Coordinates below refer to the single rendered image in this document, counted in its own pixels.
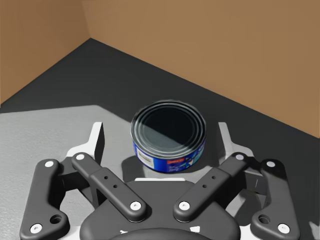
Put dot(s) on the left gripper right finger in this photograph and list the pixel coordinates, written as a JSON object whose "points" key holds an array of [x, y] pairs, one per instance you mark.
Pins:
{"points": [[215, 178]]}

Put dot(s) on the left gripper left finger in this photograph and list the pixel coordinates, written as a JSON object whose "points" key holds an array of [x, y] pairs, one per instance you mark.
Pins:
{"points": [[110, 186]]}

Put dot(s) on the blue flat can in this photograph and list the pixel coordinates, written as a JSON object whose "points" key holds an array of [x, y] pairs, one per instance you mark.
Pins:
{"points": [[169, 136]]}

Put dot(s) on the tall board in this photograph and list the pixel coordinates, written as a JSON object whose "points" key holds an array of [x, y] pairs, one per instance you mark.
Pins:
{"points": [[200, 50]]}

